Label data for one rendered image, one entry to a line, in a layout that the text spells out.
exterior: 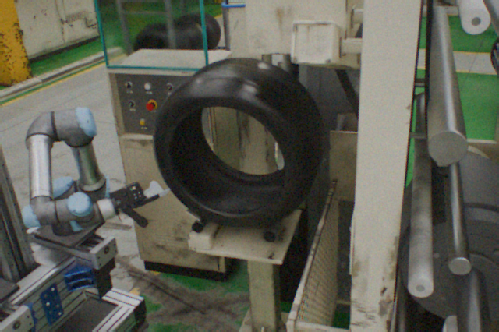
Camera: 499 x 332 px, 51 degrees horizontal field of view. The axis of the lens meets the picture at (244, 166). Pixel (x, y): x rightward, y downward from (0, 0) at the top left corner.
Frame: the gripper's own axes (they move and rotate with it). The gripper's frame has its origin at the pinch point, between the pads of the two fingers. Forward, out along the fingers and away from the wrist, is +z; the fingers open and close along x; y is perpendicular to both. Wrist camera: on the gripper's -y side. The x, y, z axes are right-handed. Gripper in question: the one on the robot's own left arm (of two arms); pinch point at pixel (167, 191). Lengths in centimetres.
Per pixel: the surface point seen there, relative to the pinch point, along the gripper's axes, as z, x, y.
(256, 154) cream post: 41.4, 13.6, -1.6
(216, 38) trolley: 167, 413, 71
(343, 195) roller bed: 63, -9, -25
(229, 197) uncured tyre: 23.9, 9.5, -13.3
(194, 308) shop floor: 3, 84, -82
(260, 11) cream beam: 27, -69, 46
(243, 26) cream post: 47, -3, 48
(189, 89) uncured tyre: 15.7, -19.7, 33.1
